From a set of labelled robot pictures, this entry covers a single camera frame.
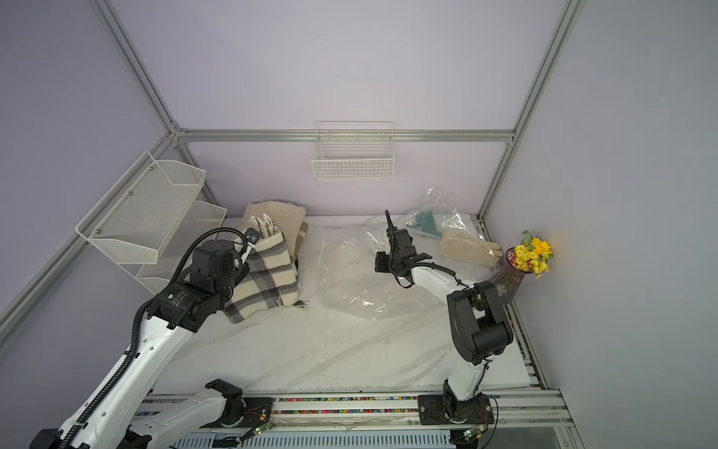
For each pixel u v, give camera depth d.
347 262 1.05
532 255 0.76
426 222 1.13
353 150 0.95
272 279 0.85
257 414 0.72
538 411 0.75
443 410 0.73
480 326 0.48
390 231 0.73
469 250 1.08
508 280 0.86
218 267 0.51
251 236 0.61
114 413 0.38
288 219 1.05
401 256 0.73
